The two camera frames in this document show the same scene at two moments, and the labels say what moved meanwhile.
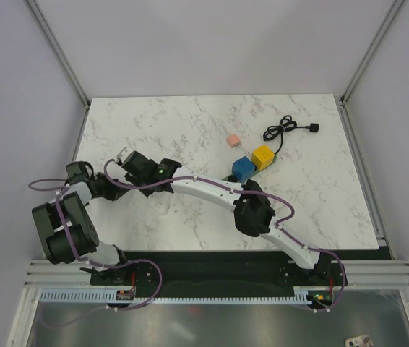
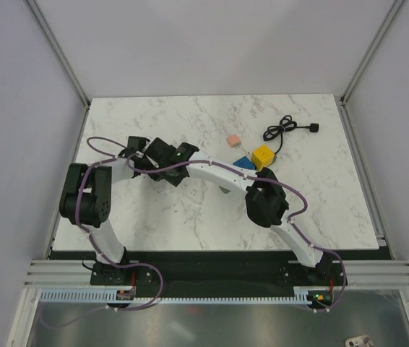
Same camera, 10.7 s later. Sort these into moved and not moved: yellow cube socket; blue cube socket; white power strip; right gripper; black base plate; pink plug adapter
Moved: right gripper; white power strip
Not moved: pink plug adapter; yellow cube socket; black base plate; blue cube socket
